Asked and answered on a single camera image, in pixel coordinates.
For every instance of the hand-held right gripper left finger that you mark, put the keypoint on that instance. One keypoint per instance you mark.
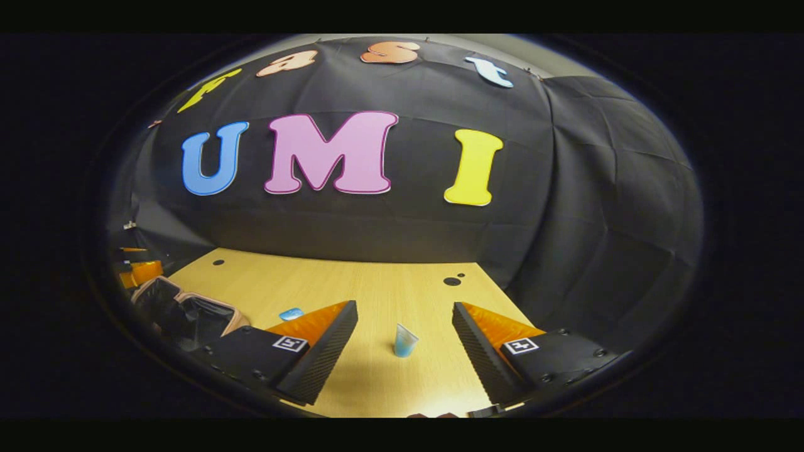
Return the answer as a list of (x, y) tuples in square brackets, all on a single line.
[(326, 351)]

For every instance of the pink suitcase with black lining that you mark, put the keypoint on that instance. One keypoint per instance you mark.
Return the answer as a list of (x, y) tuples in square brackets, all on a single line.
[(195, 320)]

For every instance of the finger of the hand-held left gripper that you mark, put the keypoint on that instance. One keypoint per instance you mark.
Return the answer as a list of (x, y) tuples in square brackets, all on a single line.
[(146, 273), (133, 250)]

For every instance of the clear blue bottle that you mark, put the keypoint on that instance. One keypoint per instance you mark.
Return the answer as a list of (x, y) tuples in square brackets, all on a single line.
[(291, 313)]

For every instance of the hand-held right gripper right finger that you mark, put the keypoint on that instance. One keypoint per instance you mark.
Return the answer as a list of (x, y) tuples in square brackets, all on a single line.
[(480, 358)]

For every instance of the pale blue squeeze tube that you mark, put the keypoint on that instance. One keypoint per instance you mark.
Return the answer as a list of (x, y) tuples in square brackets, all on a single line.
[(405, 344)]

